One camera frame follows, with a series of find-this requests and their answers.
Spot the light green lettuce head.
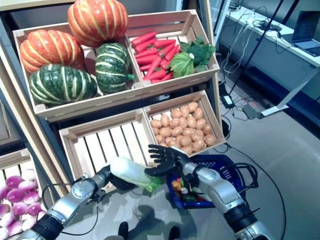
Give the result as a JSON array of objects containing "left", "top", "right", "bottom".
[{"left": 169, "top": 51, "right": 196, "bottom": 78}]

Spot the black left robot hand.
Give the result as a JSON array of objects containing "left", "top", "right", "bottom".
[{"left": 101, "top": 163, "right": 141, "bottom": 192}]

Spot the dark green leafy bunch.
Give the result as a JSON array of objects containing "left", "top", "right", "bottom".
[{"left": 179, "top": 35, "right": 217, "bottom": 73}]

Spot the white office desk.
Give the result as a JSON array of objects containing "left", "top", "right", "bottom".
[{"left": 218, "top": 9, "right": 320, "bottom": 118}]

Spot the silver left robot leg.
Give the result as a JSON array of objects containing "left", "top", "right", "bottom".
[{"left": 117, "top": 221, "right": 130, "bottom": 240}]

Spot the black hub box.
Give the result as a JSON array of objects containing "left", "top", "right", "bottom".
[{"left": 259, "top": 21, "right": 282, "bottom": 32}]

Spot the orange striped pumpkin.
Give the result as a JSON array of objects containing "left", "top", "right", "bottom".
[
  {"left": 19, "top": 29, "right": 86, "bottom": 74},
  {"left": 67, "top": 0, "right": 130, "bottom": 48}
]

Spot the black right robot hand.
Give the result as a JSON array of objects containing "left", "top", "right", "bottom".
[{"left": 144, "top": 144, "right": 191, "bottom": 178}]

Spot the blue plastic shopping basket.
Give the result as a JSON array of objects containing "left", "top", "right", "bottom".
[{"left": 166, "top": 154, "right": 259, "bottom": 210}]

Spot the napa cabbage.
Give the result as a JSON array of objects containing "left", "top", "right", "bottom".
[
  {"left": 186, "top": 183, "right": 211, "bottom": 201},
  {"left": 109, "top": 156, "right": 167, "bottom": 193}
]

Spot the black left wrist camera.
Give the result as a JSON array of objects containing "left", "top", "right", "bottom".
[{"left": 94, "top": 187, "right": 106, "bottom": 201}]

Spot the green striped pumpkin with stem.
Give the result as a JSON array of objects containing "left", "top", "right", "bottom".
[{"left": 94, "top": 42, "right": 135, "bottom": 95}]

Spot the wooden display shelf frame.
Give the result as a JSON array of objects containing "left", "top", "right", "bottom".
[
  {"left": 0, "top": 97, "right": 32, "bottom": 161},
  {"left": 0, "top": 0, "right": 226, "bottom": 198}
]

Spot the black power adapter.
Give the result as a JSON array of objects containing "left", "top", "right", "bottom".
[{"left": 221, "top": 94, "right": 236, "bottom": 109}]

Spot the grey laptop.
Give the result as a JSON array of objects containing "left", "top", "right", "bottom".
[{"left": 291, "top": 10, "right": 320, "bottom": 56}]

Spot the grey floor box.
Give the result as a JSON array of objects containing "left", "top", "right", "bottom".
[{"left": 241, "top": 104, "right": 265, "bottom": 120}]

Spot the black metal stand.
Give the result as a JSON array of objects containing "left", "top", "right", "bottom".
[{"left": 227, "top": 0, "right": 286, "bottom": 96}]

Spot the light wooden slatted crate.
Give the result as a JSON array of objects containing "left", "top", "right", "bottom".
[
  {"left": 143, "top": 89, "right": 227, "bottom": 158},
  {"left": 11, "top": 21, "right": 145, "bottom": 123},
  {"left": 58, "top": 108, "right": 171, "bottom": 193},
  {"left": 0, "top": 148, "right": 63, "bottom": 240},
  {"left": 124, "top": 9, "right": 221, "bottom": 91}
]

